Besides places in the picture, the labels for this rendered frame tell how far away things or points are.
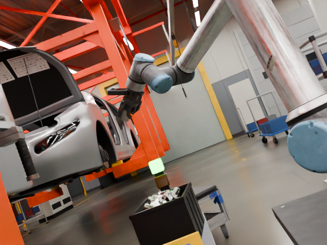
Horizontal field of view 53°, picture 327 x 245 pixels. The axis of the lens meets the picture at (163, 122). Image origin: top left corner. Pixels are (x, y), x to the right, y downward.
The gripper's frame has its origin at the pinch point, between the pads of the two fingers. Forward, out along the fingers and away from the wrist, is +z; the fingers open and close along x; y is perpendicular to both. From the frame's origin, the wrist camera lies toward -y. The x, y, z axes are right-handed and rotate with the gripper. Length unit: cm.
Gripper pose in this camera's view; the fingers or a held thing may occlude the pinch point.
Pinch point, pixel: (118, 120)
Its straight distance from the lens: 167.8
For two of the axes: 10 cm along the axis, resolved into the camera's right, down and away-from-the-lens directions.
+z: -3.4, 8.1, 4.7
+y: 8.8, 4.5, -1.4
